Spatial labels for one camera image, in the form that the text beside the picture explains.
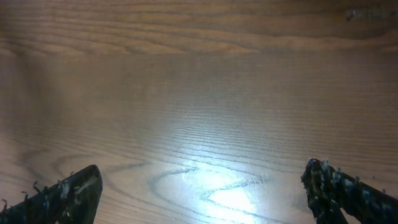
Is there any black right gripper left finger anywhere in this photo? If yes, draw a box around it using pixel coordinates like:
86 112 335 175
1 165 103 224

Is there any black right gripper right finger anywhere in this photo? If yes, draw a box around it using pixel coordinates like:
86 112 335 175
301 159 397 224

